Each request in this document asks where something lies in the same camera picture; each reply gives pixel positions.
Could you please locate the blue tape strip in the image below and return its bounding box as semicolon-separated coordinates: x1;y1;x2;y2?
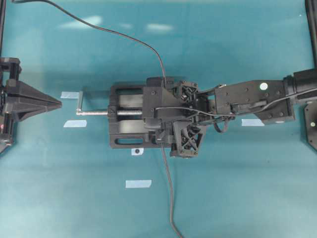
125;179;152;189
63;120;87;128
60;91;79;99
241;119;264;126

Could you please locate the black multi-port USB hub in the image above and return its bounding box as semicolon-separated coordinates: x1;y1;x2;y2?
156;129;174;147

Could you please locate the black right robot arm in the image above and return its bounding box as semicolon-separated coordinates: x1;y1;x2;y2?
142;69;317;158

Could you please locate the black frame post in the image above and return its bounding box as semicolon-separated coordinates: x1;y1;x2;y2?
305;0;317;68
0;0;6;53

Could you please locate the blue tape strip upper left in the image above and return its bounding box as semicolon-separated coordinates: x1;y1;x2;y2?
60;91;79;99

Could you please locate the black frame post top left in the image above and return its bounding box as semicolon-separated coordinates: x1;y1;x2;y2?
0;0;6;53

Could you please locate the black frame post top right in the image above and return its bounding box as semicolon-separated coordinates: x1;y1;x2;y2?
305;0;317;68

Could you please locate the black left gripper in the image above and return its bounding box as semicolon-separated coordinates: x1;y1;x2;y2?
5;79;62;122

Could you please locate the blue tape strip bottom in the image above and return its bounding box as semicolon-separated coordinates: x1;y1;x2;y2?
125;179;152;189

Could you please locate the blue tape strip right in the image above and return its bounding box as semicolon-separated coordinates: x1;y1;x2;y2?
241;119;264;126

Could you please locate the black hub power cable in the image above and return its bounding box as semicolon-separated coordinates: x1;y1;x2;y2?
159;142;184;238

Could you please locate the black bench vise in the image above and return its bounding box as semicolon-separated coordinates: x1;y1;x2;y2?
76;84;160;149

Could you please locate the blue tape strip middle left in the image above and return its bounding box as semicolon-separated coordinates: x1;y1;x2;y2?
63;120;87;128

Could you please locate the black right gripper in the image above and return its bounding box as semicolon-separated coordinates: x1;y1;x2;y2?
146;77;216;158

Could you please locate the black USB cable with plug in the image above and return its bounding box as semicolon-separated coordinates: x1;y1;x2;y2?
9;0;167;87

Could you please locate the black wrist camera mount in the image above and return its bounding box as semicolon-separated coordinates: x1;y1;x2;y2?
142;86;192;131

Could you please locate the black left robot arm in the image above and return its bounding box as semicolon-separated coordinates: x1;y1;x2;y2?
0;57;62;153

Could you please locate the small white marker with dot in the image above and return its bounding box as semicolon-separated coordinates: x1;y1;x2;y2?
131;148;144;156

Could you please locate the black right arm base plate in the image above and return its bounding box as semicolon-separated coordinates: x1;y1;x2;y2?
300;101;317;152

